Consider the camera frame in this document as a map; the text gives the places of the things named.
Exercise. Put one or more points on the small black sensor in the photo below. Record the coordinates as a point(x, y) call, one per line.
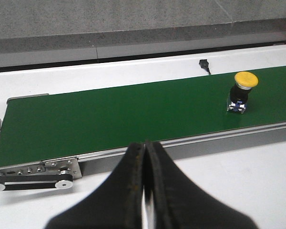
point(204, 64)

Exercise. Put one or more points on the right grey stone slab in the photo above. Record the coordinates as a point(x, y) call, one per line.
point(256, 21)

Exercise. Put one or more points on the black timing belt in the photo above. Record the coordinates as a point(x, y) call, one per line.
point(32, 181)

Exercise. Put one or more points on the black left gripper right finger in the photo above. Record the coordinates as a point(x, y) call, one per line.
point(176, 202)

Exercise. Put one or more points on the steel conveyor support bracket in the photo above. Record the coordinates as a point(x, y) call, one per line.
point(58, 165)

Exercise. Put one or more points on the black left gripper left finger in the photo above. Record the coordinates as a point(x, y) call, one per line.
point(115, 204)

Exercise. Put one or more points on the left grey stone slab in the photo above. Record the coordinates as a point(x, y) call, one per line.
point(37, 25)

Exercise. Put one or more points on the right silver drive pulley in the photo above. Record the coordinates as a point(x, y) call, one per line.
point(63, 184)

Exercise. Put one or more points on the grey stone slab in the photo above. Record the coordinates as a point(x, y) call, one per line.
point(256, 21)
point(37, 25)

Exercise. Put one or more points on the aluminium conveyor side rail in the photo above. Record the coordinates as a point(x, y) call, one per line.
point(226, 140)

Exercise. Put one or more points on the green conveyor belt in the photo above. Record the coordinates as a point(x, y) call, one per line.
point(53, 126)

